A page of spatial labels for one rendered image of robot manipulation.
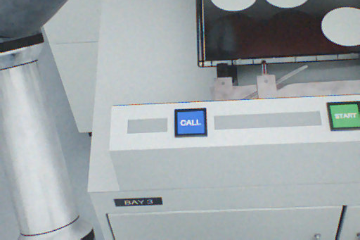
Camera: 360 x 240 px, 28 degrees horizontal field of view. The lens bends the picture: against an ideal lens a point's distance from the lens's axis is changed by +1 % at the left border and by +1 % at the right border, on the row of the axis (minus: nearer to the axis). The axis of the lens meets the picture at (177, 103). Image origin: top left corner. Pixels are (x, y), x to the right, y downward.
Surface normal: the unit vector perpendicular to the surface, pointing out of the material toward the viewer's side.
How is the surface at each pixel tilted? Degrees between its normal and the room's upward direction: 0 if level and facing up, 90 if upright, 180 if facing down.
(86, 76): 90
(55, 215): 48
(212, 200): 90
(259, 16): 0
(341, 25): 0
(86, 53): 90
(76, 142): 0
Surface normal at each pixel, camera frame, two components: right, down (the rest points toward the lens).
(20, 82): 0.44, 0.04
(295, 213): 0.00, 0.81
